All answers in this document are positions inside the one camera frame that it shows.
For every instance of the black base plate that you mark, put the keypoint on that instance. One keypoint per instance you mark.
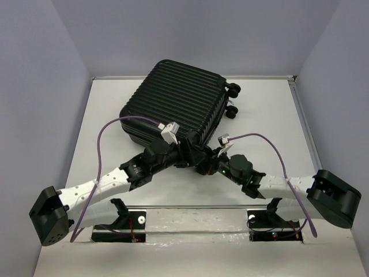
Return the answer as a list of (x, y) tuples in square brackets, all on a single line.
[(128, 227), (265, 225)]

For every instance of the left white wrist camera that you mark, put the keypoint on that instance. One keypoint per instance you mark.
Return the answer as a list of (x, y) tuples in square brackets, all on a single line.
[(170, 131)]

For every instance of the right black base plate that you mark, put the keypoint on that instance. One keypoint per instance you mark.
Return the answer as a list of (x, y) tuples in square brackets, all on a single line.
[(265, 225)]

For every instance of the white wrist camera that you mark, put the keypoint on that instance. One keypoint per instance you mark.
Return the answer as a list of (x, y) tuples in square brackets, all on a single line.
[(170, 131), (225, 144)]

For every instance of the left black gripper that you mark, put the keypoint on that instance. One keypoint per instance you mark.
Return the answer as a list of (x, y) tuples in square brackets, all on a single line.
[(189, 157)]

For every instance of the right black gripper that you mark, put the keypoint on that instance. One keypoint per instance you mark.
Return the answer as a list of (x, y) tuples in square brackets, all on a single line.
[(209, 165)]

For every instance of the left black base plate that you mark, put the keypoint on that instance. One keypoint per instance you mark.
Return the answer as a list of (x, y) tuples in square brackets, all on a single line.
[(128, 227)]

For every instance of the aluminium rail right edge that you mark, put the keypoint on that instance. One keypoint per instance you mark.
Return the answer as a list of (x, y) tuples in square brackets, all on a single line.
[(304, 123)]

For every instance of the black hard-shell suitcase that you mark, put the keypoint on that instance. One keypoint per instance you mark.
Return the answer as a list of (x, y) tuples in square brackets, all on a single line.
[(194, 98)]

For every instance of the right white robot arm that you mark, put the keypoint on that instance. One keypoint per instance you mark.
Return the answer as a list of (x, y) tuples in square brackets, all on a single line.
[(320, 196)]

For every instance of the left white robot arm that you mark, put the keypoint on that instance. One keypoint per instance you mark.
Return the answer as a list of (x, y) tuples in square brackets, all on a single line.
[(57, 213)]

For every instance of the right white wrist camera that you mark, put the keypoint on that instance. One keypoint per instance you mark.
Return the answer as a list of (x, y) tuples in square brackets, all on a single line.
[(225, 144)]

